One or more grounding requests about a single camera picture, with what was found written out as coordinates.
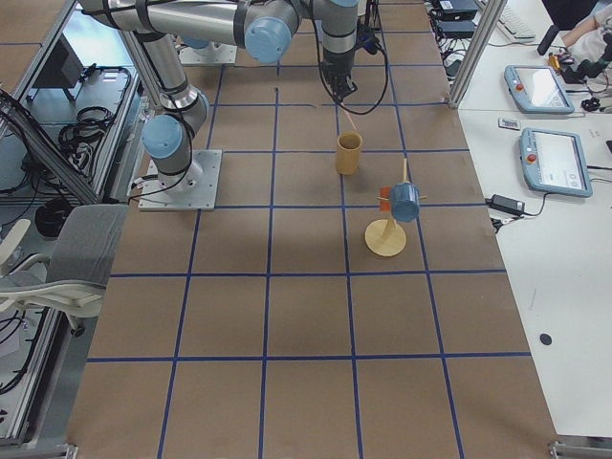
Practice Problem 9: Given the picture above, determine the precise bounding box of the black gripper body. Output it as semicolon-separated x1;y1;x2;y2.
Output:
319;61;358;101

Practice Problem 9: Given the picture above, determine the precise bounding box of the pink chopstick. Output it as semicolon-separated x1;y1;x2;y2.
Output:
342;109;358;132

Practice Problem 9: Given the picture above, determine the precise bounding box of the blue cup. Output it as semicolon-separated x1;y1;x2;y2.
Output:
388;183;420;223

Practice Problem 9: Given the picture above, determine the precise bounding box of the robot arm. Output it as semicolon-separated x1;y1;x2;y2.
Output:
80;1;358;102
121;32;209;193

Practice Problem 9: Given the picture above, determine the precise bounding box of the orange cup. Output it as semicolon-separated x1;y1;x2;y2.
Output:
377;186;391;211

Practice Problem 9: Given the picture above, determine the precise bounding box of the bamboo cylinder holder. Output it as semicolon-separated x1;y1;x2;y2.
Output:
336;131;362;175

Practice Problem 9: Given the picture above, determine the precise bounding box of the upper teach pendant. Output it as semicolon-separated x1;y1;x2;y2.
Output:
504;65;575;115

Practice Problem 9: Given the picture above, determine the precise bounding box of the teach pendant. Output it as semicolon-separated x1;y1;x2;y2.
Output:
519;128;593;198
504;65;575;115

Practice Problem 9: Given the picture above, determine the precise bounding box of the black power adapter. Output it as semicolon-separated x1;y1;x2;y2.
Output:
485;194;525;216

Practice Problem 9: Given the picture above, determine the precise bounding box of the lower teach pendant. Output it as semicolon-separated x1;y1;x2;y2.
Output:
519;128;593;198

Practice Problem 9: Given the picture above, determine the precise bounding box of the grey office chair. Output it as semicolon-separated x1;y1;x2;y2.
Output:
1;204;128;337

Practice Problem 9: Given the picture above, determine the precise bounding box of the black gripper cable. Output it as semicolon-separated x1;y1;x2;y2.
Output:
313;23;389;116

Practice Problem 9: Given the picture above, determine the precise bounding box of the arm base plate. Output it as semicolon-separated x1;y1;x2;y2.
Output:
138;149;223;211
178;42;237;67

